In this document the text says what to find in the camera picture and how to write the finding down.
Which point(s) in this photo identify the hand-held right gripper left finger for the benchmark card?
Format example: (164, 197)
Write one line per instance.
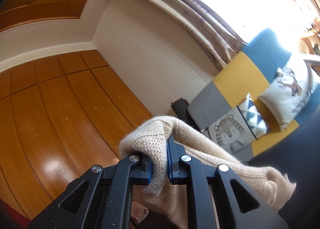
(149, 172)

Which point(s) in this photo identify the tiger print pillow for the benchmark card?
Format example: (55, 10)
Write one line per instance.
(232, 131)

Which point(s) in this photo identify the wooden wardrobe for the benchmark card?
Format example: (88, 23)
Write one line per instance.
(50, 94)

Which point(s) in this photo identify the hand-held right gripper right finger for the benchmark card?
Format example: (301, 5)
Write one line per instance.
(169, 161)

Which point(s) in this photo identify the black rolled mat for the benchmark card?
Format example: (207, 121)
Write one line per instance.
(181, 106)

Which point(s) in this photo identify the pinkish beige knit sweater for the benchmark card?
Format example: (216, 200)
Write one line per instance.
(155, 129)

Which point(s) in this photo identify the grey yellow blue sofa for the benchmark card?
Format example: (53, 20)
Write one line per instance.
(250, 69)

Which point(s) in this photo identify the red cloth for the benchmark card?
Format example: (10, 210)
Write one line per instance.
(10, 217)

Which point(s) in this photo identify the beige patterned curtain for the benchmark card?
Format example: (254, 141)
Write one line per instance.
(187, 11)

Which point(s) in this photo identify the deer print pillow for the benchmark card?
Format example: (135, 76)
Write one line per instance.
(287, 89)

